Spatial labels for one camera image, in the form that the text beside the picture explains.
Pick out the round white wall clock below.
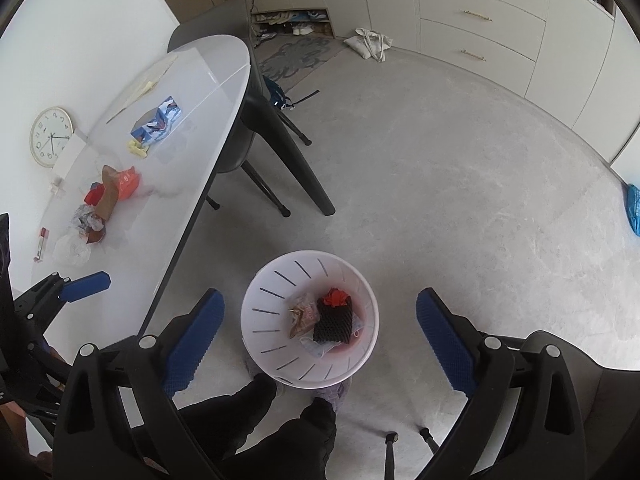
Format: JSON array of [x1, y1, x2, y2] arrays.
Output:
[[29, 106, 75, 168]]

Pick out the grey chair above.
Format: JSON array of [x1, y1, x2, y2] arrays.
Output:
[[167, 0, 314, 219], [384, 329, 640, 480]]

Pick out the grey fuzzy slipper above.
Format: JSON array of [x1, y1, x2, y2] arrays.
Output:
[[244, 354, 277, 387], [311, 379, 352, 413]]

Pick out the person's leg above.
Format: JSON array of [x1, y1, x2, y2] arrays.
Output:
[[235, 396, 337, 480], [174, 374, 279, 480]]

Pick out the person's left leg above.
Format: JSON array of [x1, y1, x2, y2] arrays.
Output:
[[174, 374, 279, 480]]

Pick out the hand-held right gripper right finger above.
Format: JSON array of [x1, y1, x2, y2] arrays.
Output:
[[416, 287, 587, 480]]

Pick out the white slotted waste bin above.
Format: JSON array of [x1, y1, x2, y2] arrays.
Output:
[[240, 249, 379, 391]]

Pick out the silver foil wrapper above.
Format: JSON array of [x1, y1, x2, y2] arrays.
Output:
[[70, 204, 107, 245]]

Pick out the cream tote bag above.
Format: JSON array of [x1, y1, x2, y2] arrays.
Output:
[[343, 27, 394, 64]]

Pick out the clear plastic bag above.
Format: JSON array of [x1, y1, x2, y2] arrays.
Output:
[[52, 232, 91, 266]]

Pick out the blue printed tissue pack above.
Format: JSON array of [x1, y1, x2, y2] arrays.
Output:
[[130, 95, 184, 149]]

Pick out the grey patterned rug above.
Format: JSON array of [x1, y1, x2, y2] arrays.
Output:
[[254, 37, 351, 94]]

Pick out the black foam net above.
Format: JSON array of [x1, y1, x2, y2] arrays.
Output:
[[313, 297, 355, 345]]

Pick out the red and white tube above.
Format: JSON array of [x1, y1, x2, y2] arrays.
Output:
[[33, 227, 51, 263]]

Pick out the blue bag with black strap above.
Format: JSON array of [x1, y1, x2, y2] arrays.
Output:
[[262, 77, 321, 111]]

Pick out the black table leg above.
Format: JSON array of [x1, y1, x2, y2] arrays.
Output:
[[239, 79, 336, 216]]

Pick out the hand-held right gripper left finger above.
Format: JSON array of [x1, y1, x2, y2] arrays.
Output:
[[52, 287, 226, 480]]

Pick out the person's right leg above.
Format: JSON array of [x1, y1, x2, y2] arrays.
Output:
[[235, 396, 337, 480]]

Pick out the orange plastic bag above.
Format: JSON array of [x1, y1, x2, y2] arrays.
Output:
[[114, 166, 141, 201]]

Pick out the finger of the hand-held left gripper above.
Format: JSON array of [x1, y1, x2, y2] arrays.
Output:
[[14, 270, 111, 322]]

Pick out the brown snack wrapper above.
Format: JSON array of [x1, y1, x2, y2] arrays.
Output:
[[288, 296, 321, 339]]

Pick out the blue plastic bag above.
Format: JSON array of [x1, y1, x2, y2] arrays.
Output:
[[623, 183, 640, 237]]

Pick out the cream paper sheets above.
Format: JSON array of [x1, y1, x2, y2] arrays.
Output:
[[106, 54, 179, 123]]

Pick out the cream cabinet wall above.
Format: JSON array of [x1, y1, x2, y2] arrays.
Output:
[[245, 0, 640, 173]]

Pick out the open shoe shelf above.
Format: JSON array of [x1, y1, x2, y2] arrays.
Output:
[[249, 8, 334, 44]]

